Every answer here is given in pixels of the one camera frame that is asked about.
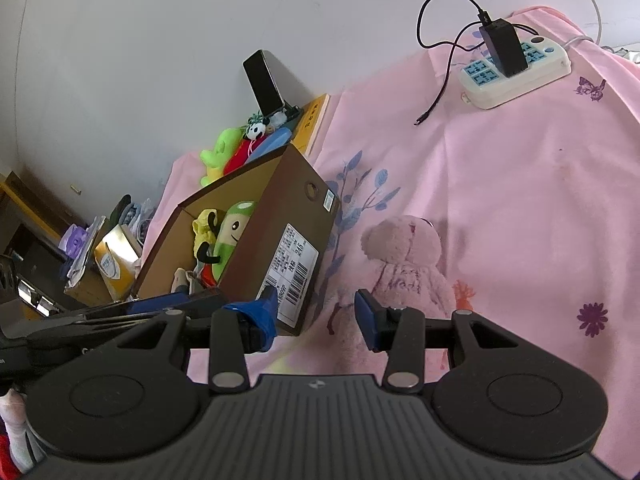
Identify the lime green plush toy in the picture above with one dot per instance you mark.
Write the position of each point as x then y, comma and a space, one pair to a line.
215, 159

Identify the yellow book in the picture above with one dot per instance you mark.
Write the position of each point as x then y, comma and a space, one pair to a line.
310, 123

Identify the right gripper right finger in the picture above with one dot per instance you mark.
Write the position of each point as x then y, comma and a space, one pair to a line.
400, 334

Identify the green pea plush toy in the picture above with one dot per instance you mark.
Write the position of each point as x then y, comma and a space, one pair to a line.
211, 261

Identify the small panda plush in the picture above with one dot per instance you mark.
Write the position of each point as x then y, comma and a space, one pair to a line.
256, 127

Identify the black charger adapter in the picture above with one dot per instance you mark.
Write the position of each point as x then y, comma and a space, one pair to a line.
504, 46

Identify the yellow tissue box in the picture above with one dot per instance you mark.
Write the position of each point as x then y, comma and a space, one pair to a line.
118, 259

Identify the yellow plush toy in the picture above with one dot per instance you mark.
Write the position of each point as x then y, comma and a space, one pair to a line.
205, 228

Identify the black phone on stand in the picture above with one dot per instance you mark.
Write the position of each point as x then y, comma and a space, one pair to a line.
266, 92

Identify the pink floral bed sheet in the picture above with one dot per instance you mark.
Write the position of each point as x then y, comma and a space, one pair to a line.
535, 201

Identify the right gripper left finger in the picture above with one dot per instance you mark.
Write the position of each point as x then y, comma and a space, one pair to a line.
236, 330

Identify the blue oval plush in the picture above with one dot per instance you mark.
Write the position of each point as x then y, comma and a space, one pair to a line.
273, 142

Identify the pink teddy bear plush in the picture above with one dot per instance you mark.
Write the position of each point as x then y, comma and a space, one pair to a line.
399, 268

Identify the brown cardboard box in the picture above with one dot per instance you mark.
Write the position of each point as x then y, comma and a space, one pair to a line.
282, 245

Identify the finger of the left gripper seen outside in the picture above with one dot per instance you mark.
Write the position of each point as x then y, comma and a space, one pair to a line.
199, 305

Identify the red plush toy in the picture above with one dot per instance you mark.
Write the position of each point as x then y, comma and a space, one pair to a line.
241, 155

